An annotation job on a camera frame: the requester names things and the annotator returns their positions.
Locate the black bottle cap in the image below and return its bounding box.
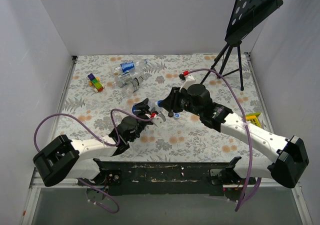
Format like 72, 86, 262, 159
168, 111, 174, 118

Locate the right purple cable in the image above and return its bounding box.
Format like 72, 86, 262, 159
187, 68, 263, 212

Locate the clear bottle black label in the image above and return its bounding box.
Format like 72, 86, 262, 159
123, 76, 144, 95

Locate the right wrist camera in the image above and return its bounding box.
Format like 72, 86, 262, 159
179, 71, 196, 92

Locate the black base beam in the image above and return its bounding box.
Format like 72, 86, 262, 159
90, 158, 244, 196

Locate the clear lying bottle silver label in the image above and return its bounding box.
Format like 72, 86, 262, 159
114, 69, 144, 88

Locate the yellow green toy brick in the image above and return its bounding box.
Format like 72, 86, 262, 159
245, 112, 262, 128

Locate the floral table cloth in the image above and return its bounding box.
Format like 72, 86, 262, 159
54, 53, 270, 162

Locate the Pepsi plastic bottle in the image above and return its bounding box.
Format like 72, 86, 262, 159
147, 99, 162, 113

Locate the blue label bottle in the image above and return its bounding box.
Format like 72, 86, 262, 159
110, 59, 148, 75

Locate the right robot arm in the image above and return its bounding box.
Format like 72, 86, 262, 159
158, 84, 309, 189

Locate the white blue bottle cap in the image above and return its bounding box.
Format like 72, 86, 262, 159
174, 113, 180, 119

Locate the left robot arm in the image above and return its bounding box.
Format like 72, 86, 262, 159
33, 99, 166, 187

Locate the black music stand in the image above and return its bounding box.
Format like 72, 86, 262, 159
211, 0, 284, 91

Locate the multicolour toy brick stack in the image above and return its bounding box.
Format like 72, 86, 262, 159
87, 73, 104, 93

